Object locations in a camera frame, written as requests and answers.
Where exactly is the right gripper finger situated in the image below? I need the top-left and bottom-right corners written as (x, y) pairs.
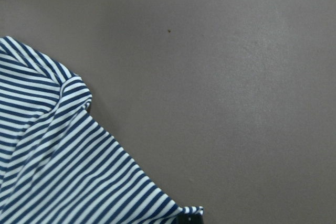
top-left (176, 214), bottom-right (204, 224)

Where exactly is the blue white striped polo shirt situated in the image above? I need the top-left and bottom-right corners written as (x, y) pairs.
top-left (1, 37), bottom-right (203, 223)

